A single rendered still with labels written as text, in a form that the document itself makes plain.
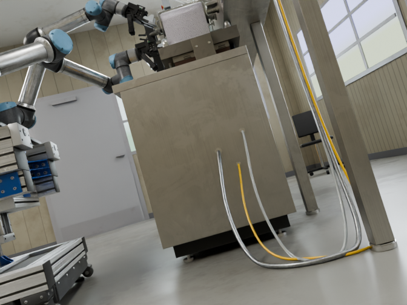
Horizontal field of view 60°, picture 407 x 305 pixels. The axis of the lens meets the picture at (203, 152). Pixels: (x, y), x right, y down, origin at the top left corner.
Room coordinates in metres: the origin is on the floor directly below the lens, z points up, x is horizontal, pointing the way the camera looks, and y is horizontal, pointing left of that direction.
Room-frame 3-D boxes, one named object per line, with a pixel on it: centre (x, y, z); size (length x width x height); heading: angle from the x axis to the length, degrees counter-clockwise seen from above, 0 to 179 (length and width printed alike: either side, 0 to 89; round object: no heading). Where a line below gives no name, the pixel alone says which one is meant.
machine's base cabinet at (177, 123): (2.89, -0.08, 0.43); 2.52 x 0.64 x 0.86; 177
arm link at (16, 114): (1.88, 0.97, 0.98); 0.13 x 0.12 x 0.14; 177
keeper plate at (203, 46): (1.67, -0.14, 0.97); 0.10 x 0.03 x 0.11; 87
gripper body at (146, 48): (1.89, 0.14, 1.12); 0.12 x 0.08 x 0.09; 87
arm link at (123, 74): (1.91, 0.31, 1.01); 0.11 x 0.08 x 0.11; 51
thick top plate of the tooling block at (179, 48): (1.76, -0.13, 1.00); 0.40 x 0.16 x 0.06; 87
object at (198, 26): (1.88, -0.10, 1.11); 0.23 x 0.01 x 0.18; 87
